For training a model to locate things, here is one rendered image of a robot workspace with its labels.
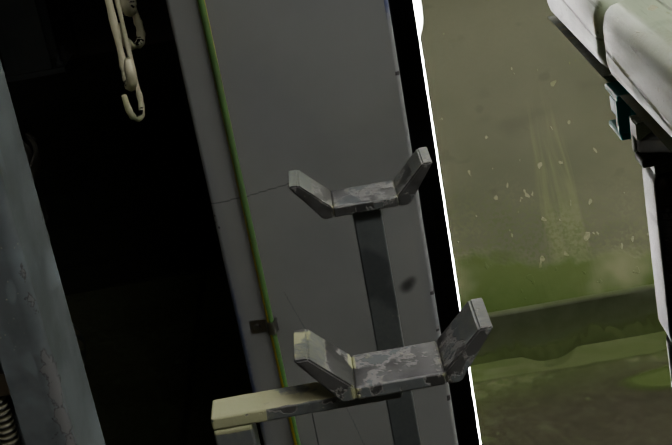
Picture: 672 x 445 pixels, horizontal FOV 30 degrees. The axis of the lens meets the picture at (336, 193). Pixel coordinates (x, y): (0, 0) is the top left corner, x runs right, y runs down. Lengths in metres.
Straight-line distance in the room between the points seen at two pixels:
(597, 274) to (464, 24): 0.61
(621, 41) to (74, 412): 0.31
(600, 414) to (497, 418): 0.20
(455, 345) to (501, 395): 2.05
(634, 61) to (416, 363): 0.16
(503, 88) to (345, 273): 1.62
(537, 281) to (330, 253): 1.54
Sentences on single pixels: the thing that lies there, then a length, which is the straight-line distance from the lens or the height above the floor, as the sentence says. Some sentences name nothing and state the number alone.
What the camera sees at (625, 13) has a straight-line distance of 0.59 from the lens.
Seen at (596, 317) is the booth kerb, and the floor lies 0.12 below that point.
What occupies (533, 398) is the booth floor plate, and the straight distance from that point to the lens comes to 2.54.
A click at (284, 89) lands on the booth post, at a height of 1.07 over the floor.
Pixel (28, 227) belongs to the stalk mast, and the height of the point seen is 1.15.
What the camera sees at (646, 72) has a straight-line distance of 0.54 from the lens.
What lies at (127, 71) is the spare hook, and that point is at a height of 1.10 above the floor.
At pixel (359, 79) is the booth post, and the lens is 1.06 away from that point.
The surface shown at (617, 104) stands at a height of 1.15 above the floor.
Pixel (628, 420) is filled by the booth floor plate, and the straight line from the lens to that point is 2.45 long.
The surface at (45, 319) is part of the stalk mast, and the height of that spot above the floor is 1.11.
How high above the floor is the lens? 1.34
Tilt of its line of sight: 20 degrees down
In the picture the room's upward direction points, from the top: 10 degrees counter-clockwise
